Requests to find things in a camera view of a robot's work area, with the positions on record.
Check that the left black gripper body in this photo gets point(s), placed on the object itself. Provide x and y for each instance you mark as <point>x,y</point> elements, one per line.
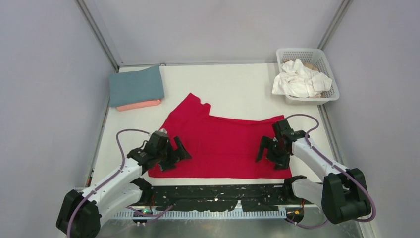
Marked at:
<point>168,153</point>

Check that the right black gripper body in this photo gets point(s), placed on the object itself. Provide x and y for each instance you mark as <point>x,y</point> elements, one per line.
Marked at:
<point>280,157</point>

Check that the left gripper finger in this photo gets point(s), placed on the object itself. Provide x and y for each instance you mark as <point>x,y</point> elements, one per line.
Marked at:
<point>181,151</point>
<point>167,165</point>

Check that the red t shirt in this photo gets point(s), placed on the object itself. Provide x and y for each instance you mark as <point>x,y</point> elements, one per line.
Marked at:
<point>220,147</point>

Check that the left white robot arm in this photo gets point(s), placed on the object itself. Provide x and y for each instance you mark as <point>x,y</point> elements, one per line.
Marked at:
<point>83,213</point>

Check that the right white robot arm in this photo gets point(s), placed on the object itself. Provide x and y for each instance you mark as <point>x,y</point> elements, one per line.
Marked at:
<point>342,194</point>

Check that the folded salmon pink t shirt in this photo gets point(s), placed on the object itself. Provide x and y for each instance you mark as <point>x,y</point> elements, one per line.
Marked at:
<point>139,105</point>

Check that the folded grey-blue t shirt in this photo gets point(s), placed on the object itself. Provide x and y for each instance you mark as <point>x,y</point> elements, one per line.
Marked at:
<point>135,86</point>

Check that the crumpled white t shirt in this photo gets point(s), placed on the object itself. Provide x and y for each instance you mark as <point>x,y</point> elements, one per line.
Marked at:
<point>300,80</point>

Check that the white plastic laundry basket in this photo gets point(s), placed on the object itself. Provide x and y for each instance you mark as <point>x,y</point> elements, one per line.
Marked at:
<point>317,58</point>

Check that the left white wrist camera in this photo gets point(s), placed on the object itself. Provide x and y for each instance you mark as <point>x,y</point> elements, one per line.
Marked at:
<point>161,133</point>

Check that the white slotted cable duct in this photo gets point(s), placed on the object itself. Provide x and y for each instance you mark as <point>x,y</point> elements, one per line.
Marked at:
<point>234,214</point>

